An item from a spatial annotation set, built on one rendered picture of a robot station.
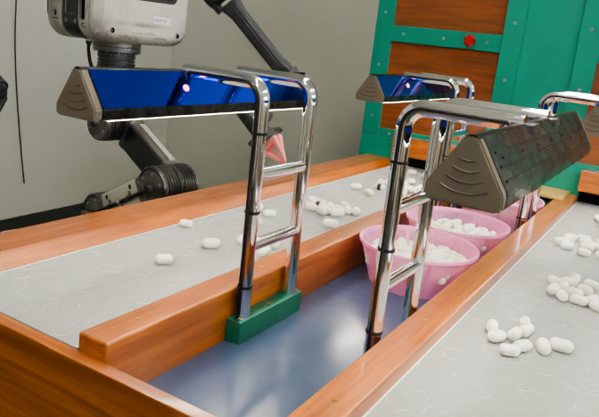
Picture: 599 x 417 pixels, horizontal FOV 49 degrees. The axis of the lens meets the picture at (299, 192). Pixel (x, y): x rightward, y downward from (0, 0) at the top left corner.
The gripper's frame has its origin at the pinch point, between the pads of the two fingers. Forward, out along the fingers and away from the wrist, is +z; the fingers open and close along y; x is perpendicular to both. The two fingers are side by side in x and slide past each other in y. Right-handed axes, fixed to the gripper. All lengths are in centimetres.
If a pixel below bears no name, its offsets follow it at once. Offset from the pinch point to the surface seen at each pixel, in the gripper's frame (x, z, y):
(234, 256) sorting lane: -5, 22, -49
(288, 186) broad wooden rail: 8.9, 4.1, 8.9
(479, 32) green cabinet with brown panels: -47, -9, 87
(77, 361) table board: -12, 30, -98
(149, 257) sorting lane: 2, 14, -62
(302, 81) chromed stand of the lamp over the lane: -42, 9, -53
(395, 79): -32.8, 0.1, 20.7
